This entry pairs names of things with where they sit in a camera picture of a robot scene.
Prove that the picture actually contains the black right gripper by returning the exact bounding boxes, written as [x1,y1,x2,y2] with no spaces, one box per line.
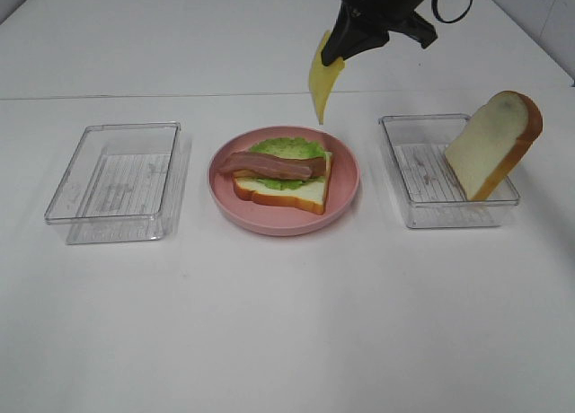
[321,0,428,66]

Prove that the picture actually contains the yellow cheese slice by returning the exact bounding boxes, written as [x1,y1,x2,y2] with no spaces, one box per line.
[308,31,345,125]

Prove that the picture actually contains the green lettuce leaf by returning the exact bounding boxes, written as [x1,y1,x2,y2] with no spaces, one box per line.
[249,137,326,189]

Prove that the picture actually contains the bacon strip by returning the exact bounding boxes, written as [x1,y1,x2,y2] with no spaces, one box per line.
[232,157,326,180]
[217,152,329,174]

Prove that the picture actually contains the bread slice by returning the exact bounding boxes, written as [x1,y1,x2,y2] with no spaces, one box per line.
[219,150,332,215]
[445,91,543,201]

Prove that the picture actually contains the right clear plastic tray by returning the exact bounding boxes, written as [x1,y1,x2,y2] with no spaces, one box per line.
[379,113,520,229]

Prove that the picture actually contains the clear plastic tray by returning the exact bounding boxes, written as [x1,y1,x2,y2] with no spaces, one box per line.
[379,113,520,229]
[44,122,187,245]

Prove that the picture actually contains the pink round plate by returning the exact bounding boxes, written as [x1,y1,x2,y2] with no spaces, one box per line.
[208,126,360,236]

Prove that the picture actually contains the left clear plastic tray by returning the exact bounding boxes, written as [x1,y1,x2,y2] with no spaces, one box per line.
[44,122,187,245]

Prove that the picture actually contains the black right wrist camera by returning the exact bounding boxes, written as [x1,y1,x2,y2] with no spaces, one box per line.
[393,12,438,49]

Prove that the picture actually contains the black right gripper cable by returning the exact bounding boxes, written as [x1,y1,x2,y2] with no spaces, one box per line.
[431,0,473,24]

